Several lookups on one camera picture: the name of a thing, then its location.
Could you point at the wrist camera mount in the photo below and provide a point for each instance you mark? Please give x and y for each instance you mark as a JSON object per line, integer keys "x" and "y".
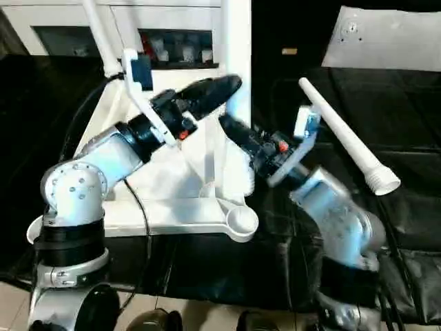
{"x": 138, "y": 79}
{"x": 306, "y": 124}

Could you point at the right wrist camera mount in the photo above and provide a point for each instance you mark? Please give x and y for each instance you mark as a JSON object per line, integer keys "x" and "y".
{"x": 306, "y": 124}

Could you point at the beige curtain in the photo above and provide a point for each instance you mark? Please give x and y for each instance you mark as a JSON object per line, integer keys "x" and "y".
{"x": 10, "y": 31}

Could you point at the white panel with screw holes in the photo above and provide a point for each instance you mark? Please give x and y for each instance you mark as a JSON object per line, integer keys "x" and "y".
{"x": 389, "y": 38}

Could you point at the white plastic table leg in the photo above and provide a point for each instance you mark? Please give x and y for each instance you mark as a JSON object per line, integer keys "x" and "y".
{"x": 237, "y": 34}
{"x": 103, "y": 41}
{"x": 344, "y": 131}

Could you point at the white plastic table top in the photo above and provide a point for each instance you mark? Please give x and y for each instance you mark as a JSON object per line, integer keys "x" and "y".
{"x": 172, "y": 207}

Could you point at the dark left robot foot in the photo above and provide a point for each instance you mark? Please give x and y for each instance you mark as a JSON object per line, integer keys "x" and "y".
{"x": 155, "y": 320}

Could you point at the white glass-door cabinet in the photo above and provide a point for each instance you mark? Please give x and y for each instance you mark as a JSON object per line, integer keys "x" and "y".
{"x": 69, "y": 20}

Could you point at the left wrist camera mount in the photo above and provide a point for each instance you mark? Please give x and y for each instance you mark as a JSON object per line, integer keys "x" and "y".
{"x": 138, "y": 79}

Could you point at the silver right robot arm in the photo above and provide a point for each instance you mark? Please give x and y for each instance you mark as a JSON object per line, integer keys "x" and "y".
{"x": 337, "y": 213}

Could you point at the black box with gold label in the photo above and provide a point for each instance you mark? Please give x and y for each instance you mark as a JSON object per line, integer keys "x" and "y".
{"x": 293, "y": 34}

